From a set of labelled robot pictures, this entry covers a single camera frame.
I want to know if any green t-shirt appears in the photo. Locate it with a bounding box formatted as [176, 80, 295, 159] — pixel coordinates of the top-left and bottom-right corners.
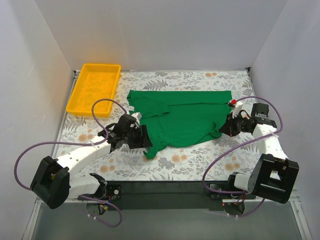
[127, 90, 232, 160]

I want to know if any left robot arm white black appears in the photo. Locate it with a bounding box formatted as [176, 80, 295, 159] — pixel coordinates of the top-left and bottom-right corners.
[30, 112, 152, 209]

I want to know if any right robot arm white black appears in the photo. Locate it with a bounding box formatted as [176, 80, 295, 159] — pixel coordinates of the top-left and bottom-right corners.
[219, 99, 299, 204]

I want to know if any floral patterned table mat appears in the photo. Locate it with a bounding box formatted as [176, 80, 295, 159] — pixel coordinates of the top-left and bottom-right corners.
[49, 70, 273, 182]

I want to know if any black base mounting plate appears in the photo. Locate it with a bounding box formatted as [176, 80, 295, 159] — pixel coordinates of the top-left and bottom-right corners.
[77, 180, 256, 211]

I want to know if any yellow plastic bin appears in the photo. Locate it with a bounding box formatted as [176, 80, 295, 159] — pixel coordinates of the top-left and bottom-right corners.
[66, 63, 121, 117]

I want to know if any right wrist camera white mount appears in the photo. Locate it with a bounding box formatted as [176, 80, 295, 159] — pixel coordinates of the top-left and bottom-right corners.
[228, 99, 243, 118]

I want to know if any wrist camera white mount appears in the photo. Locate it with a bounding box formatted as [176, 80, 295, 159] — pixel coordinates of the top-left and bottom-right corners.
[131, 112, 142, 124]
[228, 99, 243, 118]

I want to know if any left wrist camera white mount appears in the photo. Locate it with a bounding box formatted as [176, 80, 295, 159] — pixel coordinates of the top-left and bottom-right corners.
[131, 112, 142, 124]

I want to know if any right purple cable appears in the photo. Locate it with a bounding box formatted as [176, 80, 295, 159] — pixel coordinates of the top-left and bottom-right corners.
[202, 96, 284, 217]

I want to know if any purple cable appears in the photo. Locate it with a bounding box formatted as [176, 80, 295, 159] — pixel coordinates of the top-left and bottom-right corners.
[14, 98, 131, 228]
[202, 96, 284, 217]

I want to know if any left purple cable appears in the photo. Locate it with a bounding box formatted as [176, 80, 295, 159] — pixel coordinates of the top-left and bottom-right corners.
[14, 98, 131, 228]

